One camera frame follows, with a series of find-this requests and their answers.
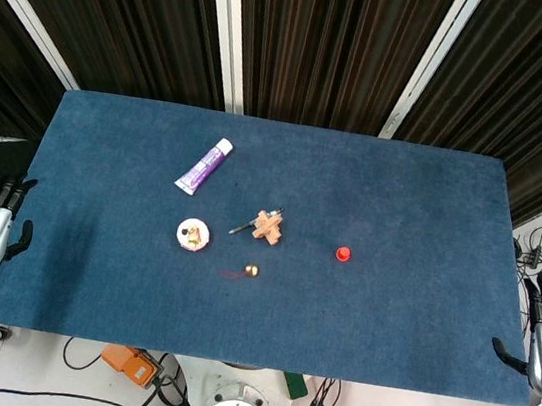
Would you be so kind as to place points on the small red cap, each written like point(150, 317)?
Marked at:
point(343, 254)

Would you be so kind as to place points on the black power strip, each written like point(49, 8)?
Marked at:
point(535, 256)

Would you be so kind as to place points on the orange power box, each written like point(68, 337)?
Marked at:
point(129, 365)

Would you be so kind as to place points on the small white round dish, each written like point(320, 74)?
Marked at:
point(193, 235)

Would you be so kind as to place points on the purple white tube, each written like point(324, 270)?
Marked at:
point(203, 168)

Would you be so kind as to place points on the black pen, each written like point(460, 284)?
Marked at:
point(243, 227)

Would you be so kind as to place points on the blue felt table mat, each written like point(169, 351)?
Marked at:
point(262, 262)

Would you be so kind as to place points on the wooden burr puzzle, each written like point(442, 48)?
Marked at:
point(268, 226)

